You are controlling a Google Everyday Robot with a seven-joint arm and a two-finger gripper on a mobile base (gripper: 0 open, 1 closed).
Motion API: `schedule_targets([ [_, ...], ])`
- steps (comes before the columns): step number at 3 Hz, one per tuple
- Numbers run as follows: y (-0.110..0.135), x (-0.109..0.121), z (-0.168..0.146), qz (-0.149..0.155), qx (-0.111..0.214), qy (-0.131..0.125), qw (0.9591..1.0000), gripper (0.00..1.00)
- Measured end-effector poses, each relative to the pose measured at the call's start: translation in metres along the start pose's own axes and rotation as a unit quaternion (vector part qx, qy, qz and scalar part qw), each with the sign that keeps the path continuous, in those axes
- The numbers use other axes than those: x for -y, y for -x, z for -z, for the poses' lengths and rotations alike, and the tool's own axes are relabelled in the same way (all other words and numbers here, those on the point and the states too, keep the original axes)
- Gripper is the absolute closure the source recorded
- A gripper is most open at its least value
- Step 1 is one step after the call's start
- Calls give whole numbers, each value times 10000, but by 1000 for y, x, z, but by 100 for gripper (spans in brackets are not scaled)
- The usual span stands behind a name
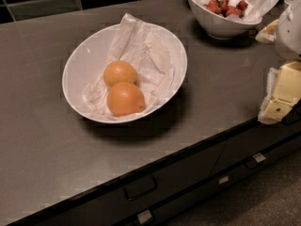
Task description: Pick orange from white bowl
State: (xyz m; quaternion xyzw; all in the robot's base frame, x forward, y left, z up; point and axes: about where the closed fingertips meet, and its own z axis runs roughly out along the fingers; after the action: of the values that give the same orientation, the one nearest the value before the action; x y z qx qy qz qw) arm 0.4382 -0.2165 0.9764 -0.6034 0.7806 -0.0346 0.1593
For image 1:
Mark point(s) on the large white oval bowl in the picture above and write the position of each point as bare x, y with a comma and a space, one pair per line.
82, 79

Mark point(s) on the crumpled white paper napkin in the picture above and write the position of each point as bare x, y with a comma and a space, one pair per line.
137, 43

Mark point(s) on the black left drawer front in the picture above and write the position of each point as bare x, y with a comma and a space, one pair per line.
108, 204

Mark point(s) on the orange fruit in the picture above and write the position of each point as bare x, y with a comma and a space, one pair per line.
124, 99
119, 71

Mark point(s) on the pale object behind gripper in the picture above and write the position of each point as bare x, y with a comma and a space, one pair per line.
268, 34

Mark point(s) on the black lower drawer front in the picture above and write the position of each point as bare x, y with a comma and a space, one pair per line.
171, 206

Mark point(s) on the black right drawer front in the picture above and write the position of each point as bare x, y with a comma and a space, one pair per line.
244, 146

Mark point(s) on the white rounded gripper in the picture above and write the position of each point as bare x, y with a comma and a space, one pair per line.
289, 32

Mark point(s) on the white bowl with strawberries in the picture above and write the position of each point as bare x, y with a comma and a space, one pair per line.
224, 28

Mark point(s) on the black drawer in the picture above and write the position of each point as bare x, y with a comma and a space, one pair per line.
244, 146
171, 206
108, 204

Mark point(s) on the red strawberries pile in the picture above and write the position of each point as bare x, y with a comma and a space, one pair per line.
224, 9

